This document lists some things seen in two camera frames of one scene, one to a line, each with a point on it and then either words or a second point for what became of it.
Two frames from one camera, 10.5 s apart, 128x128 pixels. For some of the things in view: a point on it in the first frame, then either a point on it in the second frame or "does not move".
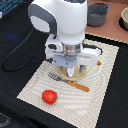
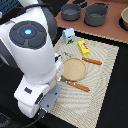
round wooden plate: x=76 y=75 does not move
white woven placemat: x=72 y=101 does not move
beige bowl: x=123 y=20 does not move
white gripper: x=72 y=55 -> x=31 y=97
